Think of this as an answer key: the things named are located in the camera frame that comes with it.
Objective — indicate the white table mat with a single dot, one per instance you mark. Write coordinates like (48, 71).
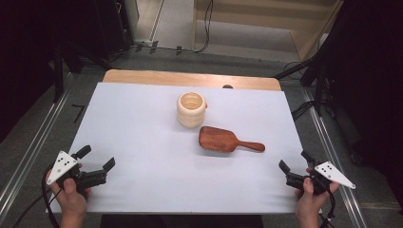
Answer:
(152, 158)

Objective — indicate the cream ribbed cup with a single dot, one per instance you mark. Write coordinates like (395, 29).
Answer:
(191, 110)

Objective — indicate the person's right hand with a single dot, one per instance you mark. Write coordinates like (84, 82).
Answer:
(309, 202)

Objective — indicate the person's left hand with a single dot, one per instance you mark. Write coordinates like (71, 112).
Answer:
(72, 202)

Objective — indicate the brown wooden hairbrush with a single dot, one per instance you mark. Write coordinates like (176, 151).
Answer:
(218, 139)

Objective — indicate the metal floor rail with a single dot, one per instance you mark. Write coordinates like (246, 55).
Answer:
(332, 152)
(28, 158)

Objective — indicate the person's dark lap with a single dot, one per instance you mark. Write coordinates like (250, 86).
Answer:
(180, 221)

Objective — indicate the small dark table knob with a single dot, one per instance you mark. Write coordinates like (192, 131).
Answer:
(227, 86)

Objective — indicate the light wooden table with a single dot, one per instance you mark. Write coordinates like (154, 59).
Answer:
(177, 78)

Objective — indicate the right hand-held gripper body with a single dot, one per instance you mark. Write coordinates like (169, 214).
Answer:
(332, 173)

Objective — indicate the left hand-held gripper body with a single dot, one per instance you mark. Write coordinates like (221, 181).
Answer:
(92, 178)

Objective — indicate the black metal stand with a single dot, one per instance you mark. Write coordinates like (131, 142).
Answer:
(320, 85)
(58, 72)

